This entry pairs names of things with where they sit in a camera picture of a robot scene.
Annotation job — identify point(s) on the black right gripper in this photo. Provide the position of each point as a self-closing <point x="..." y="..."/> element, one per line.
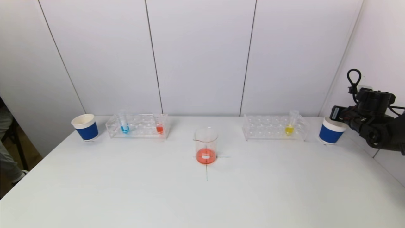
<point x="335" y="112"/>

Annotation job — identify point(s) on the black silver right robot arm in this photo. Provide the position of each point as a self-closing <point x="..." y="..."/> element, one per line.
<point x="383" y="133"/>

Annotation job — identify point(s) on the yellow pigment test tube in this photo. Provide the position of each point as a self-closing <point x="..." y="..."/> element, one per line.
<point x="288" y="129"/>

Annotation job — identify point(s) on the clear acrylic test tube rack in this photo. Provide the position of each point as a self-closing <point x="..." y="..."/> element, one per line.
<point x="272" y="128"/>
<point x="142" y="126"/>

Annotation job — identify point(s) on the clear glass beaker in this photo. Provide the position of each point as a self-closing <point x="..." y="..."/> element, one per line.
<point x="206" y="148"/>

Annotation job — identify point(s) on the orange pigment test tube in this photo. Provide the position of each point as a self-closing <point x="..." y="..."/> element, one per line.
<point x="160" y="129"/>

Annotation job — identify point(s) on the blue pigment test tube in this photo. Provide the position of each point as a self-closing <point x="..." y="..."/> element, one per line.
<point x="125" y="129"/>

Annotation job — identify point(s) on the blue white paper cup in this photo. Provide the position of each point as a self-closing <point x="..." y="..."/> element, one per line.
<point x="329" y="134"/>
<point x="87" y="131"/>

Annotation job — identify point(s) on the bystander in grey clothes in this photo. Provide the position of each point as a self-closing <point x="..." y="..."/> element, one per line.
<point x="4" y="158"/>

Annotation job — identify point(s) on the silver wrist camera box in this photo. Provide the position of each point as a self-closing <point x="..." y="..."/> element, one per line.
<point x="366" y="87"/>

